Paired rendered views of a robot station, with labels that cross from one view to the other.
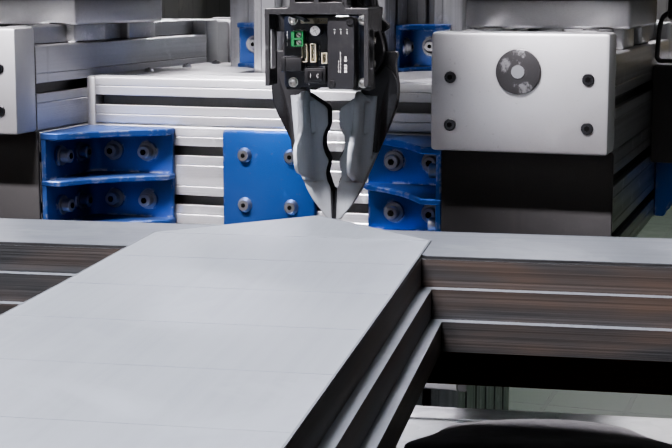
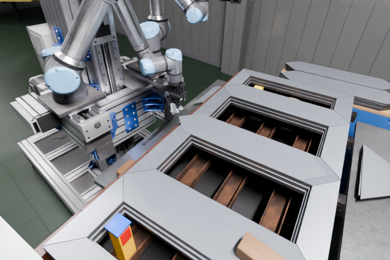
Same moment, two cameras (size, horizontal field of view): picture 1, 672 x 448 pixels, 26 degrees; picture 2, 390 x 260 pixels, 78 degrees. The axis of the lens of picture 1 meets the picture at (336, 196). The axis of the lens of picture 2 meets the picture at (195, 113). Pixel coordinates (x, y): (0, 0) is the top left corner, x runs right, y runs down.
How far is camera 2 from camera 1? 1.25 m
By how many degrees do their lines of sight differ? 68
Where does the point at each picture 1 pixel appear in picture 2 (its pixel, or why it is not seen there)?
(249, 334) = (242, 135)
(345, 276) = (218, 123)
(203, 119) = (118, 108)
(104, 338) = (240, 144)
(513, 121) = not seen: hidden behind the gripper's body
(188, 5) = not seen: outside the picture
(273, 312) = (233, 132)
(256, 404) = (266, 140)
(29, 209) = (109, 137)
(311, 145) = (173, 108)
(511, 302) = (215, 115)
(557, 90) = not seen: hidden behind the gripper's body
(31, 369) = (251, 150)
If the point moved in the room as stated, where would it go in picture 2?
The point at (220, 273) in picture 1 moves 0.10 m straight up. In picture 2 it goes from (212, 131) to (213, 114)
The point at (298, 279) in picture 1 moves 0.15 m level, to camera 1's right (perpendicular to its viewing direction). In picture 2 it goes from (218, 126) to (226, 111)
